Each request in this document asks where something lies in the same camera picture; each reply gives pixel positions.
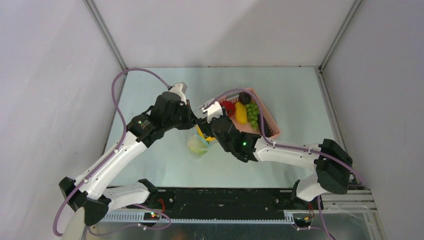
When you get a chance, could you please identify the left circuit board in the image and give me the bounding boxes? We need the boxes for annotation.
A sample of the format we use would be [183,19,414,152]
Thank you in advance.
[143,212,162,221]

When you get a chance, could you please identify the green grapes bunch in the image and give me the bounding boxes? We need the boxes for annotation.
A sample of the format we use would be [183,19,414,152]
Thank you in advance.
[245,101,260,130]

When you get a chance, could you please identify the green cabbage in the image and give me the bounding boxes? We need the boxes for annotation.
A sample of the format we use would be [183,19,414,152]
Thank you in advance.
[187,135,210,155]

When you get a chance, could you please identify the red tomato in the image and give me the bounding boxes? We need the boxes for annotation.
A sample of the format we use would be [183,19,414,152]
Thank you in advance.
[220,100,236,117]

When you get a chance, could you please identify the circuit board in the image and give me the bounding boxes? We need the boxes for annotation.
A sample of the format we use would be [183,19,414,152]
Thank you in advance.
[293,217,314,231]
[143,212,162,221]

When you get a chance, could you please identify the right circuit board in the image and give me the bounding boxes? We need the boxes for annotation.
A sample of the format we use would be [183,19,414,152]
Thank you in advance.
[293,217,314,231]

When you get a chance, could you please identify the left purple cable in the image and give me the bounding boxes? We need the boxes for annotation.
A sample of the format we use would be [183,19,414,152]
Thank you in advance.
[52,67,173,237]

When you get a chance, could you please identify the clear zip top bag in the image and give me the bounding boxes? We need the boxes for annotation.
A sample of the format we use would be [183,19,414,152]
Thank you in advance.
[187,104,218,156]

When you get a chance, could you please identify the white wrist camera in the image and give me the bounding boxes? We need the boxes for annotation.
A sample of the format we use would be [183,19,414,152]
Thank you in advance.
[169,82,187,104]
[199,99,223,123]

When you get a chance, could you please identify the dark round fruit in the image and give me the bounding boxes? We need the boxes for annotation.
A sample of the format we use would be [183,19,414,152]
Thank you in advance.
[238,91,252,105]

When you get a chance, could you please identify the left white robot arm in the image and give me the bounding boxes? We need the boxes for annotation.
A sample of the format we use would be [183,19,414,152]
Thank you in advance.
[59,89,196,227]

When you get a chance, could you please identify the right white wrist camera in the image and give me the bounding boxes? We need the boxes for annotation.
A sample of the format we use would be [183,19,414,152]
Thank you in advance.
[199,99,223,123]

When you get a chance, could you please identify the pink plastic basket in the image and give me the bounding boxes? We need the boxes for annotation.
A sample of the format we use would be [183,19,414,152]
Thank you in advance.
[218,88,281,139]

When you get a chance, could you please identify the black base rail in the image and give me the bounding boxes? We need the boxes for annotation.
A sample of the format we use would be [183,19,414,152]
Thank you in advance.
[144,187,319,221]

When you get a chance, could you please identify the yellow bell pepper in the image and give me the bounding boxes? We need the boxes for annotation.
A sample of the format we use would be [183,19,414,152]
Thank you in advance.
[234,102,248,125]

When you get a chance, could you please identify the purple cable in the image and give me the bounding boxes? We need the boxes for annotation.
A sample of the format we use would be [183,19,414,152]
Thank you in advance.
[52,67,173,237]
[206,88,365,240]

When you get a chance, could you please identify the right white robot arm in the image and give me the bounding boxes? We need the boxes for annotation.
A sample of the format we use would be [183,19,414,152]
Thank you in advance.
[198,116,352,209]

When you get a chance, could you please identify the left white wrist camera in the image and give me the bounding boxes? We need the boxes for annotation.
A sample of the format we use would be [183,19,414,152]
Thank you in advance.
[169,82,187,104]

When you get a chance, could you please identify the yellow banana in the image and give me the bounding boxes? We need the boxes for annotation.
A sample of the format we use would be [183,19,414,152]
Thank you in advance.
[196,125,216,143]

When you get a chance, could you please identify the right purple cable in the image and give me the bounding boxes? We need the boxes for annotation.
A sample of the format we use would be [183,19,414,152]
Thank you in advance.
[206,88,365,240]

